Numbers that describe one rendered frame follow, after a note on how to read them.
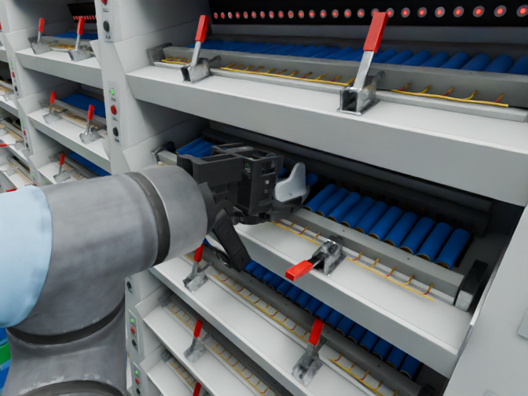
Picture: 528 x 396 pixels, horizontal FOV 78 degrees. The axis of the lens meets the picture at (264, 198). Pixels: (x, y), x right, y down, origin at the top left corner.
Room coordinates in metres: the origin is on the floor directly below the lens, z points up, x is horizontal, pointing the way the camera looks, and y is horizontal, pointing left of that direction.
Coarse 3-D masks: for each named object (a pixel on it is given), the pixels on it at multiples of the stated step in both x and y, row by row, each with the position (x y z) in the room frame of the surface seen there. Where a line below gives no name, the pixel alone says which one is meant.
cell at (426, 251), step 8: (440, 224) 0.37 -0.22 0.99; (432, 232) 0.36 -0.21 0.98; (440, 232) 0.36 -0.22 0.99; (448, 232) 0.36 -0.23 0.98; (432, 240) 0.34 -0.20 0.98; (440, 240) 0.35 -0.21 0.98; (424, 248) 0.33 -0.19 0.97; (432, 248) 0.33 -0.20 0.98; (440, 248) 0.34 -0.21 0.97; (432, 256) 0.33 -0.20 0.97
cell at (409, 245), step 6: (420, 222) 0.38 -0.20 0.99; (426, 222) 0.38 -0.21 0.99; (432, 222) 0.38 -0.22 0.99; (414, 228) 0.37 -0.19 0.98; (420, 228) 0.37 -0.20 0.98; (426, 228) 0.37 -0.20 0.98; (414, 234) 0.36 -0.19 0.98; (420, 234) 0.36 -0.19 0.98; (426, 234) 0.36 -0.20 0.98; (408, 240) 0.35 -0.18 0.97; (414, 240) 0.35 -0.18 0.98; (420, 240) 0.35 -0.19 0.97; (402, 246) 0.34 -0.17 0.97; (408, 246) 0.34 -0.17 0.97; (414, 246) 0.34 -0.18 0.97; (414, 252) 0.34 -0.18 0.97
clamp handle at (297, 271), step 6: (324, 252) 0.34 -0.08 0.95; (312, 258) 0.32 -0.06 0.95; (318, 258) 0.32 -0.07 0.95; (324, 258) 0.33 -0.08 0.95; (300, 264) 0.31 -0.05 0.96; (306, 264) 0.31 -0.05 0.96; (312, 264) 0.31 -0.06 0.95; (288, 270) 0.29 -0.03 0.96; (294, 270) 0.29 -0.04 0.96; (300, 270) 0.29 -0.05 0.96; (306, 270) 0.30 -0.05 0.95; (288, 276) 0.29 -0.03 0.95; (294, 276) 0.28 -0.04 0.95; (300, 276) 0.29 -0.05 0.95
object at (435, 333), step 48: (144, 144) 0.64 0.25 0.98; (288, 144) 0.58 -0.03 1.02; (432, 192) 0.42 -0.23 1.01; (288, 240) 0.39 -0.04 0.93; (480, 240) 0.36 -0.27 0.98; (336, 288) 0.31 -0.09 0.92; (384, 288) 0.30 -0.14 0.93; (480, 288) 0.29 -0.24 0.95; (384, 336) 0.28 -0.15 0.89; (432, 336) 0.25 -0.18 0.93
